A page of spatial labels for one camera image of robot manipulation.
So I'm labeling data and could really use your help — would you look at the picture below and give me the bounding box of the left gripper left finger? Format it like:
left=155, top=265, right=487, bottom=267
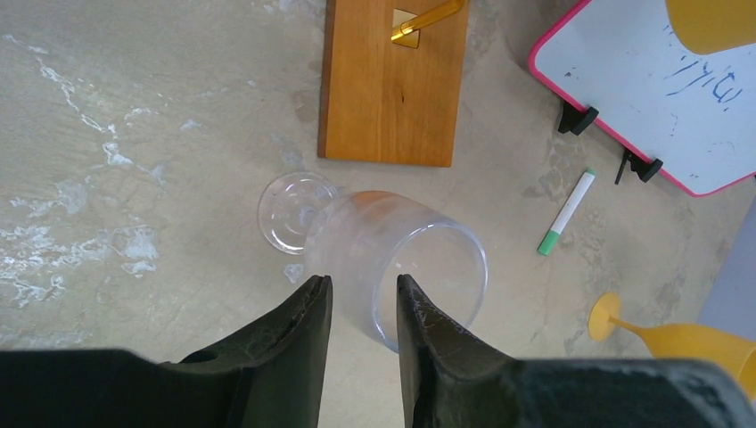
left=1, top=276, right=333, bottom=427

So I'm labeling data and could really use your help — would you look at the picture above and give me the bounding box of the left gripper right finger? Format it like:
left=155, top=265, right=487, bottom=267
left=396, top=275, right=755, bottom=427

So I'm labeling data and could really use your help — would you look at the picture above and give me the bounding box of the clear wine glass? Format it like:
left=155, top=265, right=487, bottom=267
left=258, top=171, right=489, bottom=351

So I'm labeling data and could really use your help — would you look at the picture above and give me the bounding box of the gold wire wine glass rack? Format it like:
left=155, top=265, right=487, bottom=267
left=317, top=0, right=469, bottom=168

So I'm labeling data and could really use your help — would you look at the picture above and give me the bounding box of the yellow plastic wine glass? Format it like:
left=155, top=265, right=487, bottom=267
left=665, top=0, right=755, bottom=54

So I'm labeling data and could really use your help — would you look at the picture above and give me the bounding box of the orange plastic wine glass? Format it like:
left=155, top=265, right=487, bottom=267
left=588, top=292, right=755, bottom=401

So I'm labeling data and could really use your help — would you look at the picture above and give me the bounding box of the green whiteboard marker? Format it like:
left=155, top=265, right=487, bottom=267
left=537, top=169, right=596, bottom=256

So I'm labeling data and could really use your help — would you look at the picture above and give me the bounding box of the pink framed whiteboard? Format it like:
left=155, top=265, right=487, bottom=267
left=529, top=1, right=755, bottom=196

